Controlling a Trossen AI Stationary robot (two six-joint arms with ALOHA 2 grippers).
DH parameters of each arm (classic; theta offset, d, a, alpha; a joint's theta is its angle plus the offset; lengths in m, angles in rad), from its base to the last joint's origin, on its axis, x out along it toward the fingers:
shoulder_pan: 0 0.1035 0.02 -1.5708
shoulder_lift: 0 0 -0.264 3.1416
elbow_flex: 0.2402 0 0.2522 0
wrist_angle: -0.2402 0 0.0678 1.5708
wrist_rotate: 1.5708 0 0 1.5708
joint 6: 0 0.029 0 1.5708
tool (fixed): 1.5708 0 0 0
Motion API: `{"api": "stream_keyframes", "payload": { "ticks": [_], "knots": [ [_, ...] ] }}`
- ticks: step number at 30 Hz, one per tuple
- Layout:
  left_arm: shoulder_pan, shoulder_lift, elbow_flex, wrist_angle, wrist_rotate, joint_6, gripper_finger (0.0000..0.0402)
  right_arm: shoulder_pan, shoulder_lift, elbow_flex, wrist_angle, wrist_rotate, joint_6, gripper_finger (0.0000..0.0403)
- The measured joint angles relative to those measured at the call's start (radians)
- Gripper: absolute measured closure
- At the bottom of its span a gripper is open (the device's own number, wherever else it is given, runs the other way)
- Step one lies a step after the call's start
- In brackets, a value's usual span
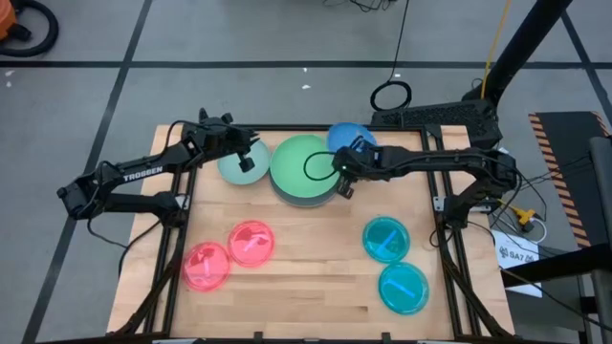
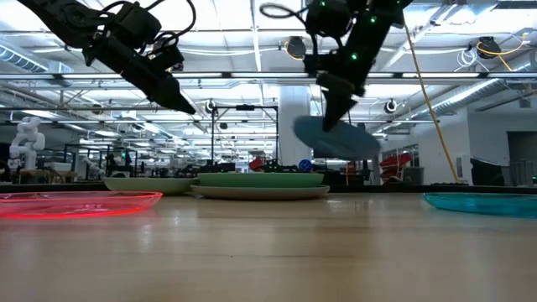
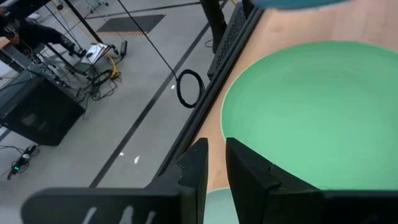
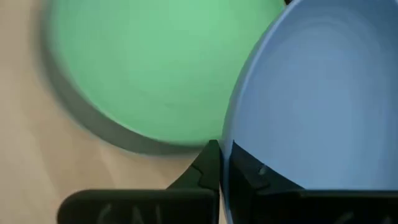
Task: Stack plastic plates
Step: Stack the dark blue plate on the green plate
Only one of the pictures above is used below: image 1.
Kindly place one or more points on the black stand pole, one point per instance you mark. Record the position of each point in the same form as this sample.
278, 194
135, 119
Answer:
526, 38

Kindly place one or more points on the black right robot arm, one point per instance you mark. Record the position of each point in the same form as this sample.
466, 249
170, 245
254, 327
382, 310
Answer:
454, 160

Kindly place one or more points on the black metal beam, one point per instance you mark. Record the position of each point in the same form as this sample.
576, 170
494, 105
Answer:
550, 267

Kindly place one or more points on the small blue plastic plate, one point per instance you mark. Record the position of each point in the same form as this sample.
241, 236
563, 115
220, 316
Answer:
342, 134

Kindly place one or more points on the large green plastic plate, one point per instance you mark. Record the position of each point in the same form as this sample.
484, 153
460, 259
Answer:
291, 167

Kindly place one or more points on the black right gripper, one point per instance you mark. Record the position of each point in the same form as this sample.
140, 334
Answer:
363, 162

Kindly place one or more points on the orange vacuum cleaner body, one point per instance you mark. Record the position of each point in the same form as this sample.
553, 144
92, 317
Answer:
6, 19

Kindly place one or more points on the small pale green plate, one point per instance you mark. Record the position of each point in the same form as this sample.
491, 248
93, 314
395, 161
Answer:
234, 174

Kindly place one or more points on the black aluminium table frame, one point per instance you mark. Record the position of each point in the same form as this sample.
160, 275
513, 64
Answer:
296, 128

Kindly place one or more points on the grey upright post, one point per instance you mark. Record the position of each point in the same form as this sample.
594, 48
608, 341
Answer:
602, 215

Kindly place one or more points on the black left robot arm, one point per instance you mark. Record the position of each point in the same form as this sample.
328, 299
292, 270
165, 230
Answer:
143, 173

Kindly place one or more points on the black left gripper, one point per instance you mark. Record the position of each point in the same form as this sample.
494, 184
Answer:
217, 138

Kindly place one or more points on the white printed paper sheet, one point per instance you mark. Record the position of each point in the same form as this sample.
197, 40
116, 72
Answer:
514, 253

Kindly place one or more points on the black hazard-striped platform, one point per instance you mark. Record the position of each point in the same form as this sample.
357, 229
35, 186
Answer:
574, 143

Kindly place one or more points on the teal translucent plastic plate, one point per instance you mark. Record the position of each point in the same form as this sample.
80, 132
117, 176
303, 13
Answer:
386, 239
404, 289

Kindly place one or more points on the red translucent plastic plate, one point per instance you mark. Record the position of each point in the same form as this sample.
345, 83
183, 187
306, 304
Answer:
206, 267
251, 243

